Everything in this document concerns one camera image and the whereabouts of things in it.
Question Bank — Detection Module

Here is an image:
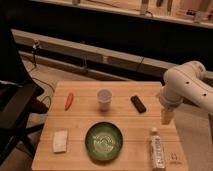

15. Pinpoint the orange red pepper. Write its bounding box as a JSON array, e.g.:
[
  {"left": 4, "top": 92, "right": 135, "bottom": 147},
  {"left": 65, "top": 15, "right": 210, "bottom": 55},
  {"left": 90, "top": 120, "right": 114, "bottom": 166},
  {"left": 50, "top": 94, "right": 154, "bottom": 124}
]
[{"left": 65, "top": 93, "right": 74, "bottom": 110}]

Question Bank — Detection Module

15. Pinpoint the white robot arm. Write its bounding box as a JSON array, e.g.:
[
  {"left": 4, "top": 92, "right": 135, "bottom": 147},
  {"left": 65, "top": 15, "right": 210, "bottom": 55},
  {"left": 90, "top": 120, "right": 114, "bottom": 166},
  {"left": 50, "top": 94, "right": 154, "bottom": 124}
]
[{"left": 159, "top": 61, "right": 213, "bottom": 125}]

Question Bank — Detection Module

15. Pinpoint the green ceramic bowl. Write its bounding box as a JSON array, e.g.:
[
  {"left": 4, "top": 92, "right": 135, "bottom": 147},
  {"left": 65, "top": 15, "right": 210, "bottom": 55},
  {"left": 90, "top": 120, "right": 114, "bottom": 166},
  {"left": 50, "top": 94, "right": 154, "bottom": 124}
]
[{"left": 85, "top": 122, "right": 123, "bottom": 162}]

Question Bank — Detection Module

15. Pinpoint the black rectangular remote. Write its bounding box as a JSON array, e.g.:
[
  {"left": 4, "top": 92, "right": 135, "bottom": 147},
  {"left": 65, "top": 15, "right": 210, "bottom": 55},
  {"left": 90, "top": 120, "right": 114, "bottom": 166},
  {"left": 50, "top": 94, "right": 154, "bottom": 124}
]
[{"left": 131, "top": 96, "right": 146, "bottom": 113}]

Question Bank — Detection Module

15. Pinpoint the clear plastic bottle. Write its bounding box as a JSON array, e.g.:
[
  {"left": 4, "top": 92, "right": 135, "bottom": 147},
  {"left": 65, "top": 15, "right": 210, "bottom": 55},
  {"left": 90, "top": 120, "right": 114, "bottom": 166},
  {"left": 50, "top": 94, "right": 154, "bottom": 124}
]
[{"left": 150, "top": 127, "right": 166, "bottom": 171}]

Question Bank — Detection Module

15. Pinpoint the white plastic cup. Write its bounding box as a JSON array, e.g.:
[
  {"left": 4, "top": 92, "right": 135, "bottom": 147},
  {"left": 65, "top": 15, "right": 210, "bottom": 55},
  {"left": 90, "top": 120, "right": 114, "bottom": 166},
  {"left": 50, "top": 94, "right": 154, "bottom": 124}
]
[{"left": 97, "top": 89, "right": 112, "bottom": 111}]

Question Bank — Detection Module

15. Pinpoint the white folded cloth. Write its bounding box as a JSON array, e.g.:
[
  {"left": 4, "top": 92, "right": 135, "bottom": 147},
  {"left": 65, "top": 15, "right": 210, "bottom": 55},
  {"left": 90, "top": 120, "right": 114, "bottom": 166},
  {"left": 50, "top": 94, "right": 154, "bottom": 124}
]
[{"left": 53, "top": 130, "right": 68, "bottom": 153}]

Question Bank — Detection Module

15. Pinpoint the black office chair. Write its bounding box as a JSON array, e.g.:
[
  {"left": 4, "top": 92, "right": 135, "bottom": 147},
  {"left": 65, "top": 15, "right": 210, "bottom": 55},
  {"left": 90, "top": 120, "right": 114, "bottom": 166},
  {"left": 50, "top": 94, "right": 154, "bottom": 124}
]
[{"left": 0, "top": 83, "right": 48, "bottom": 165}]

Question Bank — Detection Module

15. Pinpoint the black floor cable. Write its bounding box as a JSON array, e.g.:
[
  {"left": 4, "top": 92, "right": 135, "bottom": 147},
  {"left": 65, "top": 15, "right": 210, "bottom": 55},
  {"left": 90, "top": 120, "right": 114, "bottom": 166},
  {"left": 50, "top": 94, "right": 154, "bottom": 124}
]
[{"left": 30, "top": 77, "right": 56, "bottom": 109}]

